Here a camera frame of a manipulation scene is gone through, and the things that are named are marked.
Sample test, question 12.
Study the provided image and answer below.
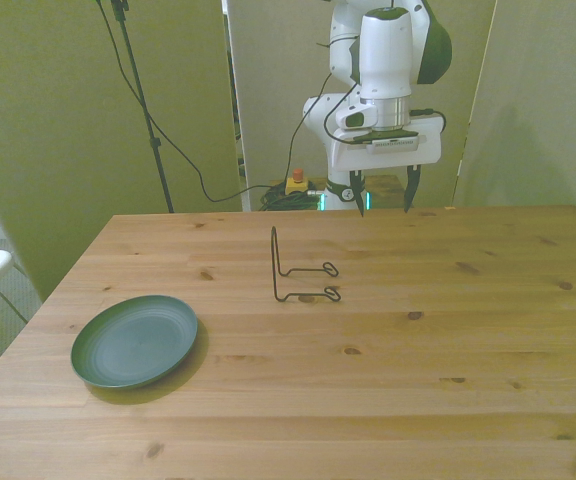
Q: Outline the yellow emergency stop box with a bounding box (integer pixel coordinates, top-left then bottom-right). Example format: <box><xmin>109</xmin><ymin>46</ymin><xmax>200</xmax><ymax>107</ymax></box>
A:
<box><xmin>284</xmin><ymin>168</ymin><xmax>311</xmax><ymax>197</ymax></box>

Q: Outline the dark green round plate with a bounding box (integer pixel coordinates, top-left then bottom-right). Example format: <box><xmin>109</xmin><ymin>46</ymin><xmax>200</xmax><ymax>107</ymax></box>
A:
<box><xmin>70</xmin><ymin>294</ymin><xmax>199</xmax><ymax>390</ymax></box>

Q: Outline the black tripod pole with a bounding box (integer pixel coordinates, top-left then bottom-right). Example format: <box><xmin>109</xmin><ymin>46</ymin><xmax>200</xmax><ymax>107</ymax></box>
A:
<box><xmin>110</xmin><ymin>0</ymin><xmax>176</xmax><ymax>214</ymax></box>

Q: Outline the dark coiled cable bundle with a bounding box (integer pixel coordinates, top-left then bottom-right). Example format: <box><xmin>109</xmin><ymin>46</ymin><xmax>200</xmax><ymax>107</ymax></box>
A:
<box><xmin>260</xmin><ymin>184</ymin><xmax>325</xmax><ymax>212</ymax></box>

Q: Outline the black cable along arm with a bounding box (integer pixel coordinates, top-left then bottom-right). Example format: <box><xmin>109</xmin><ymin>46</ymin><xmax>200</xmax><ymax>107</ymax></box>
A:
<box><xmin>284</xmin><ymin>42</ymin><xmax>448</xmax><ymax>187</ymax></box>

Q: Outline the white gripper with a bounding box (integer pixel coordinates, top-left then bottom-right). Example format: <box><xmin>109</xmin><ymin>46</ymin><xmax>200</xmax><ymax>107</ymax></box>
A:
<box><xmin>331</xmin><ymin>113</ymin><xmax>444</xmax><ymax>219</ymax></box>

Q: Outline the black wire plate stand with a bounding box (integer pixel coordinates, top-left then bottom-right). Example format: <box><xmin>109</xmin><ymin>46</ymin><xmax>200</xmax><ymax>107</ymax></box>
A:
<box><xmin>270</xmin><ymin>225</ymin><xmax>342</xmax><ymax>304</ymax></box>

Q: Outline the black hanging tripod cable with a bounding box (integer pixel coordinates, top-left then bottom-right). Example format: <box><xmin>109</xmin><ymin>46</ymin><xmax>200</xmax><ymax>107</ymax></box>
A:
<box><xmin>95</xmin><ymin>0</ymin><xmax>289</xmax><ymax>204</ymax></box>

